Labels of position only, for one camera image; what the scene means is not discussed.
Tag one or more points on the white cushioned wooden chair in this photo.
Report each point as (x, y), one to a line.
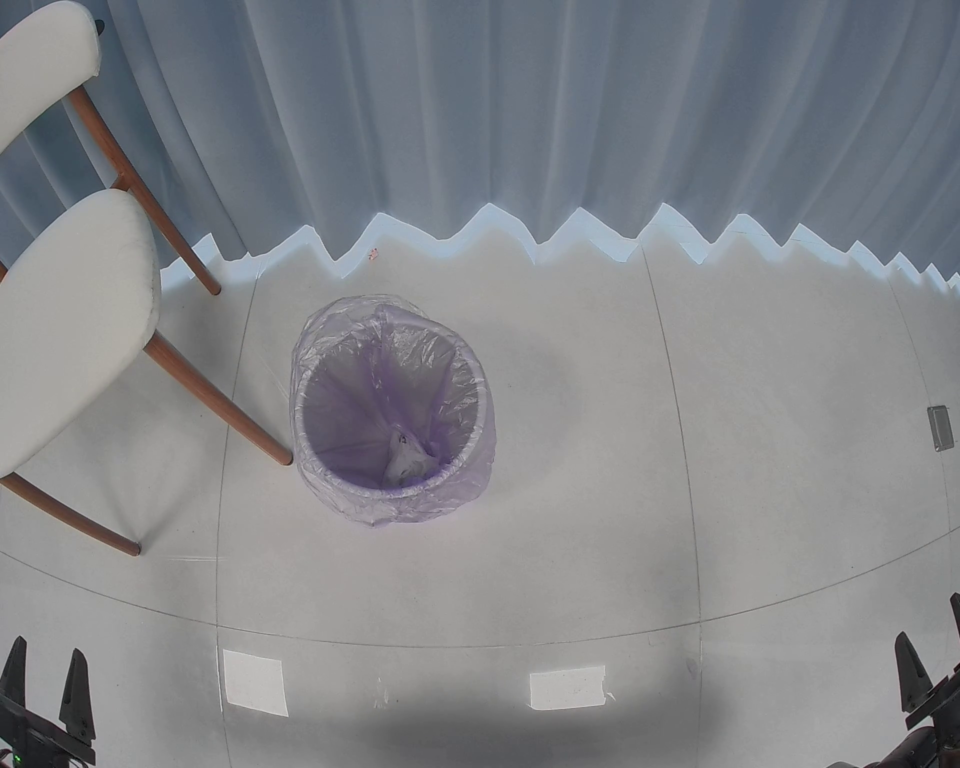
(75, 315)

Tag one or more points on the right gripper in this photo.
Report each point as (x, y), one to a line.
(941, 705)

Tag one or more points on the white paper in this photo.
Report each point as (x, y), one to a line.
(405, 461)

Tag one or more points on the purple plastic bag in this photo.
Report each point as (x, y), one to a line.
(352, 405)

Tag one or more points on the pale blue curtain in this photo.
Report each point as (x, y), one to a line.
(480, 112)

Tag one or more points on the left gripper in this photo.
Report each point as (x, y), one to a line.
(37, 746)

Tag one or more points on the white trash bin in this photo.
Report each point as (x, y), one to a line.
(480, 390)

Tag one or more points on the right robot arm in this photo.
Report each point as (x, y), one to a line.
(930, 754)

